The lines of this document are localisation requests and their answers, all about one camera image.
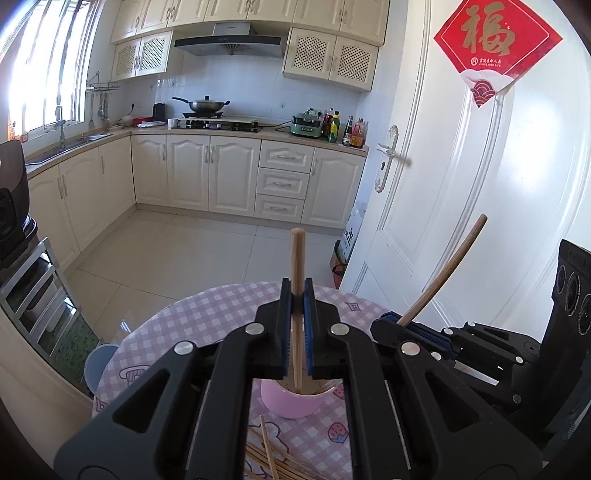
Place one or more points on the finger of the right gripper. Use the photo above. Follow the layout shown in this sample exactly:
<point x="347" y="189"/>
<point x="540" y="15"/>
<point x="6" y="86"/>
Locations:
<point x="418" y="333"/>
<point x="400" y="354"/>

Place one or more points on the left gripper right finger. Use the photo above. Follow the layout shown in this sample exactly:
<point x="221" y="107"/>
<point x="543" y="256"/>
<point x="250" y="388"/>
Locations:
<point x="410" y="416"/>

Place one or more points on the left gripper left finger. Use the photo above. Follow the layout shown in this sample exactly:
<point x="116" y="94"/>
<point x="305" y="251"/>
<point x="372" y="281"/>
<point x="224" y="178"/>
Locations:
<point x="186" y="417"/>

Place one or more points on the cream lower kitchen cabinets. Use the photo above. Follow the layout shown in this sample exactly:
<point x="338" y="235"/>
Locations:
<point x="79" y="193"/>

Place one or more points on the cream kitchen cabinets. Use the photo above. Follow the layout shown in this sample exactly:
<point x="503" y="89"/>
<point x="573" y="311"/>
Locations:
<point x="79" y="193"/>
<point x="335" y="41"/>

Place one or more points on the cream upper kitchen cabinets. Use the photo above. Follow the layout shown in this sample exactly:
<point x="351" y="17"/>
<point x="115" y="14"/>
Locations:
<point x="335" y="41"/>

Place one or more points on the kitchen faucet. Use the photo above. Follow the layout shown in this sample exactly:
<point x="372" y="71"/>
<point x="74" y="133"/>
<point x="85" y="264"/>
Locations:
<point x="59" y="126"/>

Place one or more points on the kitchen window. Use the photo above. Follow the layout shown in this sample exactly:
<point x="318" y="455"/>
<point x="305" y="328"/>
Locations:
<point x="48" y="77"/>

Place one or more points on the pink checkered tablecloth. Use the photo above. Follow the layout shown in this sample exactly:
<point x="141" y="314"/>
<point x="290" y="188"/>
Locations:
<point x="319" y="441"/>

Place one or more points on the pink cylindrical utensil cup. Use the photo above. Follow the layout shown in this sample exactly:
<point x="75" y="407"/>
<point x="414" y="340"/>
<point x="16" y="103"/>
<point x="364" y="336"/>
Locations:
<point x="280" y="401"/>

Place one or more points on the blue plastic stool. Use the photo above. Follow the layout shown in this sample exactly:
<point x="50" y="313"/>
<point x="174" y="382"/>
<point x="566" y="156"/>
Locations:
<point x="95" y="364"/>

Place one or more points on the orange sauce bottle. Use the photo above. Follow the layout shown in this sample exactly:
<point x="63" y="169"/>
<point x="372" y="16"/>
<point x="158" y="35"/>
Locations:
<point x="357" y="138"/>

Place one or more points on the metal shelf rack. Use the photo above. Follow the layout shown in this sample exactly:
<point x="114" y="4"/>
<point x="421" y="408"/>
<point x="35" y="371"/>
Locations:
<point x="39" y="302"/>

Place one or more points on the white door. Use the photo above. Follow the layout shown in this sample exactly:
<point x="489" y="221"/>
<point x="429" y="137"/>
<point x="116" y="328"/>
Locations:
<point x="522" y="159"/>

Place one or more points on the dark sauce bottle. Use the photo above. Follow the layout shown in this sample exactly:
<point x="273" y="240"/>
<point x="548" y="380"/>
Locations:
<point x="346" y="138"/>

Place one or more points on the green bottle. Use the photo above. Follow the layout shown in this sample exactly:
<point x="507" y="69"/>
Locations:
<point x="334" y="127"/>

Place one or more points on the green small appliance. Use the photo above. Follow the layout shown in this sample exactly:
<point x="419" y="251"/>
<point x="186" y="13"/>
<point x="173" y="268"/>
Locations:
<point x="307" y="124"/>

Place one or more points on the dark rice cooker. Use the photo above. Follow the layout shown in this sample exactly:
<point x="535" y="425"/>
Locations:
<point x="18" y="228"/>

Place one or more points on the gas stove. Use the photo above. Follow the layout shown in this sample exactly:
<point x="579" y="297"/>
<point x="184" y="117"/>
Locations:
<point x="217" y="122"/>

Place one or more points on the black wok with lid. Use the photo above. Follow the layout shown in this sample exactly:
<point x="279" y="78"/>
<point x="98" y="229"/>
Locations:
<point x="203" y="106"/>

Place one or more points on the red fu door decoration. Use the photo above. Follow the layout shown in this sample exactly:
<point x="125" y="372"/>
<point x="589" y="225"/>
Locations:
<point x="493" y="43"/>

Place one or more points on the black electric kettle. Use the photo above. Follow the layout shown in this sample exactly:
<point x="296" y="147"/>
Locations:
<point x="159" y="112"/>

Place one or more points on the black range hood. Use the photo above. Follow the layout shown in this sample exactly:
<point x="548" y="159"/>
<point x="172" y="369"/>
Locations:
<point x="234" y="39"/>

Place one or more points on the black camera box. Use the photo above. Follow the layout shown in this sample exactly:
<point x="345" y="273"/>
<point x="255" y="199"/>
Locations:
<point x="575" y="295"/>

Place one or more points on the silver door handle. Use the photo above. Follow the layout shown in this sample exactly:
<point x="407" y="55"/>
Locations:
<point x="388" y="152"/>

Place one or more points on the hanging utensil wall rack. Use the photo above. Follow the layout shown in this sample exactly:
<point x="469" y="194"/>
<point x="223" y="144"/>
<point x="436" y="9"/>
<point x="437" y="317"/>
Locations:
<point x="99" y="93"/>

